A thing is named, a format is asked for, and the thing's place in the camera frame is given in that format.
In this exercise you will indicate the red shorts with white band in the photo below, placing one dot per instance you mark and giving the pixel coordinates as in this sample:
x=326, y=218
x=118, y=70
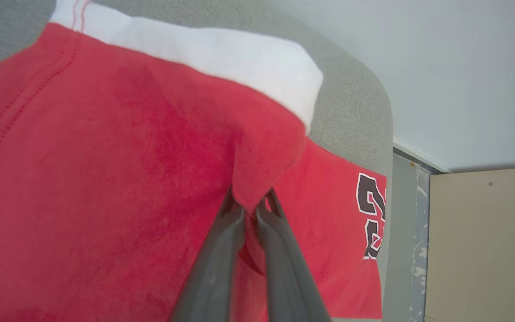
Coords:
x=105, y=179

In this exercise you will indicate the beige board panel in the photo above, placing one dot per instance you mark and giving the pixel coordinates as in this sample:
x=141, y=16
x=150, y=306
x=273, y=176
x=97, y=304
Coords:
x=485, y=250

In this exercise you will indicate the red jersey with number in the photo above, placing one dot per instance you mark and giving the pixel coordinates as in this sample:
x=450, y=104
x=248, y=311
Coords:
x=329, y=232

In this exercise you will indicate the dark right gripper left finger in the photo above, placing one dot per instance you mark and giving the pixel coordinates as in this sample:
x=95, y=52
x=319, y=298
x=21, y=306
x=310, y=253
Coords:
x=215, y=268

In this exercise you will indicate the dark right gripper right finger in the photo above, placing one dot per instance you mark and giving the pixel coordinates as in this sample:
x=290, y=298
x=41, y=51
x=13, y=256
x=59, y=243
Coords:
x=286, y=277

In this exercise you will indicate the white wall baseboard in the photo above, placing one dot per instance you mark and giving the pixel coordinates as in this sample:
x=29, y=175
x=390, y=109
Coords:
x=418, y=156

